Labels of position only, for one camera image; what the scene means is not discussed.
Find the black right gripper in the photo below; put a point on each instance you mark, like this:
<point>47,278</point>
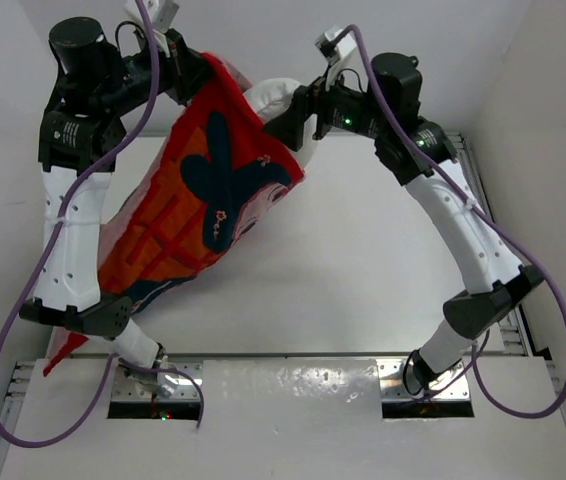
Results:
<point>289,126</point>

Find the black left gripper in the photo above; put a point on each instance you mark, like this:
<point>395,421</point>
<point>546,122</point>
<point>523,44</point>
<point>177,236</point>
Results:
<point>184,70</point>

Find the white pillow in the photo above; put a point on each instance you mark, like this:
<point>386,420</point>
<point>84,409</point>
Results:
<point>271,98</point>

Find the red cartoon print pillowcase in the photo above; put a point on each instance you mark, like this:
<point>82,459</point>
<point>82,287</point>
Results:
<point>214,178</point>

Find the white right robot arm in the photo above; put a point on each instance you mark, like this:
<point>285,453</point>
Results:
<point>424,162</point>

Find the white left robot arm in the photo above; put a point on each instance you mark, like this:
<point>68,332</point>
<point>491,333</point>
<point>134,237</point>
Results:
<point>81,134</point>

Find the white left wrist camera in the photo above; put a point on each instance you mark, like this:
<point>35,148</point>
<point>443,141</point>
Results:
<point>161,14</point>

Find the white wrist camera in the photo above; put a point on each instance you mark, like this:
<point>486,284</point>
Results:
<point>337,49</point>
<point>161,14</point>

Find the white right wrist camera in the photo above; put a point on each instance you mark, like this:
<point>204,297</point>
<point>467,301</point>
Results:
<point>337,49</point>

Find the aluminium frame rail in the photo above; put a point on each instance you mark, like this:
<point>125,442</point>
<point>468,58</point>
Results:
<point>496,280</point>

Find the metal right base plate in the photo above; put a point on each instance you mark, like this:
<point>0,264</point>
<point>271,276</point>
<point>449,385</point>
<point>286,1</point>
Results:
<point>450,386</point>

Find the metal base plate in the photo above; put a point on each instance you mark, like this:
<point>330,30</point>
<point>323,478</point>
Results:
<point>132,385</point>
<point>450,386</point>

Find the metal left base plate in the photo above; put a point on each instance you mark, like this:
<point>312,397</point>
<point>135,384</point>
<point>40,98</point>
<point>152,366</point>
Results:
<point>132,385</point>

